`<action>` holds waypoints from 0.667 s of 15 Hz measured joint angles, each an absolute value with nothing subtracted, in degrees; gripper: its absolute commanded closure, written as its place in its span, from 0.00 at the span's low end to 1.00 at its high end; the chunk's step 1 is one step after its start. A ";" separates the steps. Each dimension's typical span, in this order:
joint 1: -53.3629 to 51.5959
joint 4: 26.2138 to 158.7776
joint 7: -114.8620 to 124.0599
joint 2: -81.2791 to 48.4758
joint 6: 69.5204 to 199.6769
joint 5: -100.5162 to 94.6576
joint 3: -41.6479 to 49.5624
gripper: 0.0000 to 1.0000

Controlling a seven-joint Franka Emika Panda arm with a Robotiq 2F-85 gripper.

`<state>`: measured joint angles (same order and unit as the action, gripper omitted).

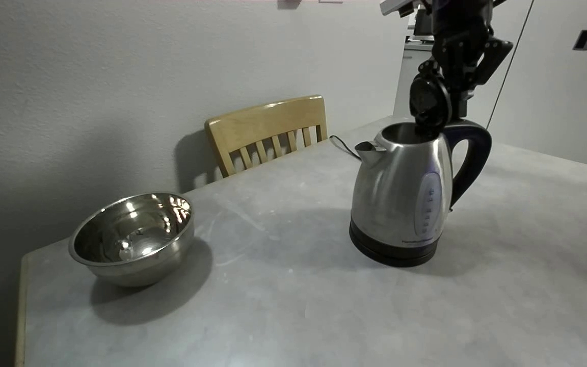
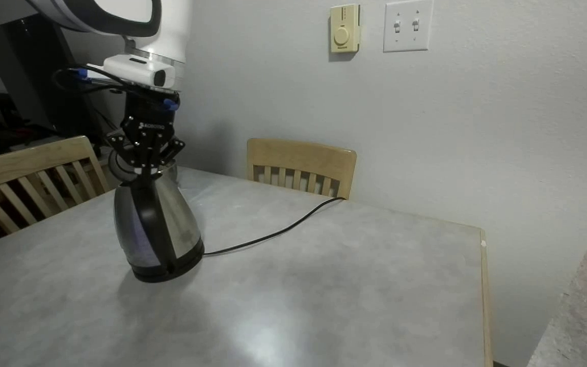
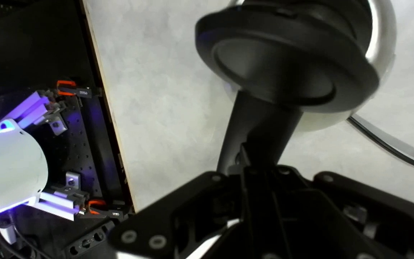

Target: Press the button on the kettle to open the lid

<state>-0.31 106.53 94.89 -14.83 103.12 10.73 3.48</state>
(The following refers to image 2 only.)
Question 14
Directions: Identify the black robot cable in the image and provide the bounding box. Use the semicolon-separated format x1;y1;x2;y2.
52;62;129;97

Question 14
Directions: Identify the white double light switch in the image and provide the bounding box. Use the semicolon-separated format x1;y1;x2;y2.
381;0;437;54

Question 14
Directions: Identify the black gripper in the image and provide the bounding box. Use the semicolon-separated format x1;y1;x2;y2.
106;86;188;182

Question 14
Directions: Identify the beige wall thermostat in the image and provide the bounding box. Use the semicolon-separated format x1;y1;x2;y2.
329;1;363;54

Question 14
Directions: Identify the stainless steel electric kettle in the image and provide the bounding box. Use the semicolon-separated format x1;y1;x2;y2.
111;160;206;285

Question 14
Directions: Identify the dark cabinet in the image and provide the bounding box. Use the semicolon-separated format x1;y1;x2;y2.
0;11;129;148

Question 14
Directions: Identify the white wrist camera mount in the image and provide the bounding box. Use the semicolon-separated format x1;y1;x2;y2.
86;53;180;90

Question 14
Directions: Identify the black kettle power cable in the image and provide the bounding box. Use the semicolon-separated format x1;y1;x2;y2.
202;196;347;259

